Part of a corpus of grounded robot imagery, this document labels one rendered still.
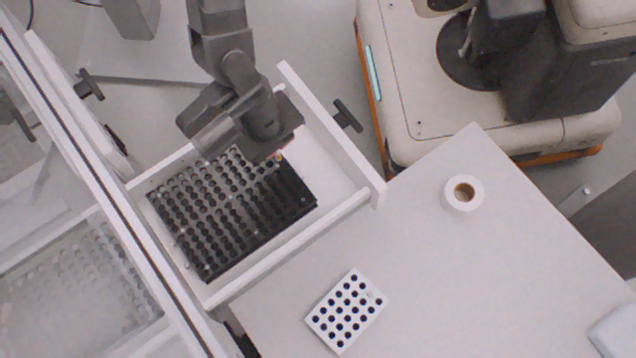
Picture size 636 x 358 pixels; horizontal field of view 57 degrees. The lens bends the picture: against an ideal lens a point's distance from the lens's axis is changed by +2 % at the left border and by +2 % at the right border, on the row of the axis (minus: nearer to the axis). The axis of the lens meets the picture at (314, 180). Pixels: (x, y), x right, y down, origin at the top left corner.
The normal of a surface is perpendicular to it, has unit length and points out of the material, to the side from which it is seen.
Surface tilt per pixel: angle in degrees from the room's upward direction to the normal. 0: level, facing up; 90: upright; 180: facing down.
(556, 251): 0
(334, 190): 0
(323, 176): 0
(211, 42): 57
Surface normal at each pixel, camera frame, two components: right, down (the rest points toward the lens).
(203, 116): 0.51, 0.44
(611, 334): -0.04, -0.33
